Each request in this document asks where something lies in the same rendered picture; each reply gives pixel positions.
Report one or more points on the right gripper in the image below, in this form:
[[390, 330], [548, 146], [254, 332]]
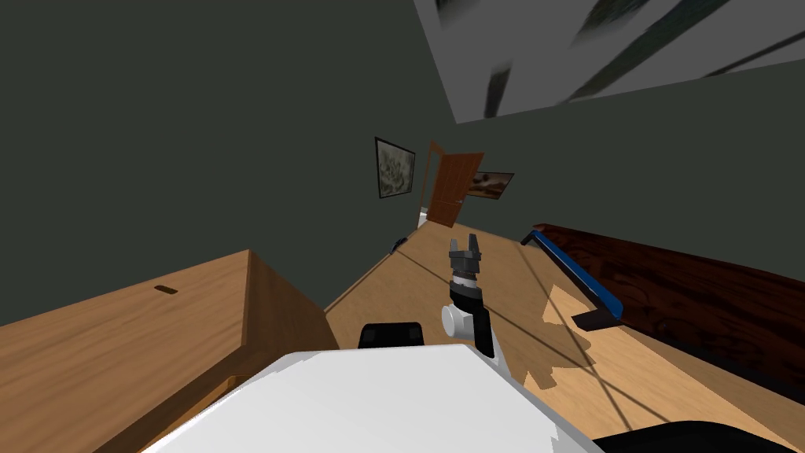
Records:
[[465, 259]]

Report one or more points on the brown wooden door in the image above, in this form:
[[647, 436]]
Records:
[[454, 189]]

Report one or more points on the blue bar with black end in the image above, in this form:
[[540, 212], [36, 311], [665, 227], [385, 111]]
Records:
[[575, 270]]

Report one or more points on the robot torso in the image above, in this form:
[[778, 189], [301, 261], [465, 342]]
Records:
[[390, 402]]

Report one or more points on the dark brown wooden furniture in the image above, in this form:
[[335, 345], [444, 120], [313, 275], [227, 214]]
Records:
[[704, 296]]

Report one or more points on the light wooden cabinet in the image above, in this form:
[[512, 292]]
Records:
[[126, 352]]

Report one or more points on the brown landscape wall picture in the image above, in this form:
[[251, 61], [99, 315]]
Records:
[[494, 184]]

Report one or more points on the grey framed wall picture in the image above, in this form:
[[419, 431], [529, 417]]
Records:
[[395, 168]]

